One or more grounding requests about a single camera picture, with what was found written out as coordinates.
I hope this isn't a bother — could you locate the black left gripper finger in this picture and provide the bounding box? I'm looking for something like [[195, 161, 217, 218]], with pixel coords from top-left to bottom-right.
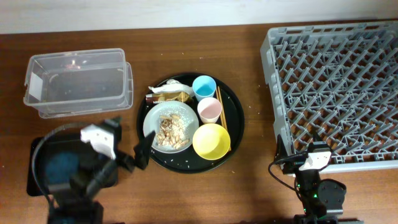
[[104, 116, 121, 128], [134, 131, 155, 170]]

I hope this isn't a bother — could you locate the gold snack wrapper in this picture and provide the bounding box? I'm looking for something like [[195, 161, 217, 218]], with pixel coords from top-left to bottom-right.
[[146, 91, 192, 104]]

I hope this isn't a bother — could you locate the yellow plastic bowl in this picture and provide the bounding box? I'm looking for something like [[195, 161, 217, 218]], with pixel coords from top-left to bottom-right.
[[192, 123, 231, 161]]

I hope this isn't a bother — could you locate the pink plastic cup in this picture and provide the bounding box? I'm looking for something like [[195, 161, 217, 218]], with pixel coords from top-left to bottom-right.
[[197, 97, 221, 124]]

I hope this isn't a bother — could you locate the blue plastic cup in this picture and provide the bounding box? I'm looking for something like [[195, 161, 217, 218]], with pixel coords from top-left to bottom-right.
[[192, 75, 216, 101]]

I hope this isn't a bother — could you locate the white napkin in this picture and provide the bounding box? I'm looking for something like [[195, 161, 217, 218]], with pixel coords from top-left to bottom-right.
[[149, 79, 194, 96]]

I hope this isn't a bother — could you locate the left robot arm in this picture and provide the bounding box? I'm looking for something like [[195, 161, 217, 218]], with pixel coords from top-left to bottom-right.
[[30, 117, 155, 223]]

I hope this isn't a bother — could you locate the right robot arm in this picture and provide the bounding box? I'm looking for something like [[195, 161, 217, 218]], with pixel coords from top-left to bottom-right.
[[269, 131, 346, 224]]

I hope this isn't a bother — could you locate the grey dishwasher rack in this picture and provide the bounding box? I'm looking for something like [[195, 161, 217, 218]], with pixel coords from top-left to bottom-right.
[[260, 21, 397, 173]]

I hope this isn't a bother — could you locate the clear plastic waste bin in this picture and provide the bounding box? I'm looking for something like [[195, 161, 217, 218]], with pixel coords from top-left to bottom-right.
[[23, 48, 134, 119]]

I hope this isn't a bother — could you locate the peanut shells and rice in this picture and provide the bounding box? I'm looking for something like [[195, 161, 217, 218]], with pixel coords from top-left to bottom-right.
[[156, 114, 190, 149]]

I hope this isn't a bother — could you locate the grey plate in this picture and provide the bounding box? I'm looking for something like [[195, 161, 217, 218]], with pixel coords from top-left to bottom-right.
[[142, 101, 199, 154]]

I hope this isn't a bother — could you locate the round black tray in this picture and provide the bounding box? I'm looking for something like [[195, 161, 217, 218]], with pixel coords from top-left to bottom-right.
[[136, 72, 244, 174]]

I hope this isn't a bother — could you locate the black rectangular bin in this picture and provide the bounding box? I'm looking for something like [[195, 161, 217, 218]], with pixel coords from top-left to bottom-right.
[[35, 134, 105, 192]]

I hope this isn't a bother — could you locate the wooden chopstick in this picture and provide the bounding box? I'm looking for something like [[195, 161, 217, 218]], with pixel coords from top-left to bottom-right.
[[215, 90, 226, 129], [216, 86, 232, 152]]

